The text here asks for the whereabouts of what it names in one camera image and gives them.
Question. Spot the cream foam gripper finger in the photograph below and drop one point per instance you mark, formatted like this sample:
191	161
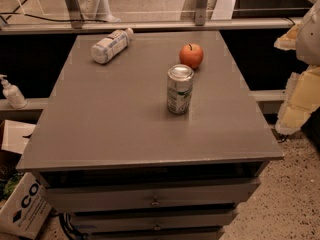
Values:
302	98
288	40

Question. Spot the green silver 7up can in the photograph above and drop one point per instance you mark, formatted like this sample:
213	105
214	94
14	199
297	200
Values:
179	88

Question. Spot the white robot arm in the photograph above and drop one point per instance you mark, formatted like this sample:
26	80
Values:
308	37

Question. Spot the white blue plastic bottle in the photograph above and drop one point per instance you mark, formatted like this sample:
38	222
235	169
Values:
107	48

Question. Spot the white pump dispenser bottle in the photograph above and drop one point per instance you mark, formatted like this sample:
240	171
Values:
12	93

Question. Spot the red apple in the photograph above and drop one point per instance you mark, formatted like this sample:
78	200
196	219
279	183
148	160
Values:
191	55

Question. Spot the middle cabinet drawer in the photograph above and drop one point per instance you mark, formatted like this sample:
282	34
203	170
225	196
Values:
153	221

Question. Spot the cabinet drawer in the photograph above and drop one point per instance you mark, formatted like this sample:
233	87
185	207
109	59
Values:
128	197
153	221

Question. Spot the grey drawer cabinet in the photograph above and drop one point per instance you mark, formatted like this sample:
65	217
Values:
109	125

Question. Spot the top cabinet drawer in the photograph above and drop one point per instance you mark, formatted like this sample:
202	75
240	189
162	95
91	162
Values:
128	197

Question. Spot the open brown cardboard box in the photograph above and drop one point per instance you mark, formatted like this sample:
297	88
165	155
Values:
14	137

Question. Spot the white printed cardboard box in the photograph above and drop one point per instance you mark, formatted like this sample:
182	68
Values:
25	211

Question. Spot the right metal frame post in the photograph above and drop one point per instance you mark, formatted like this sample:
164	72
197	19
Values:
200	12

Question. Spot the metal frame post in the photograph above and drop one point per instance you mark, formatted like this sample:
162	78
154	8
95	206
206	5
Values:
200	12
74	13

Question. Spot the left metal frame post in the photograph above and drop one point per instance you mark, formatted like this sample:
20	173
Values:
74	13

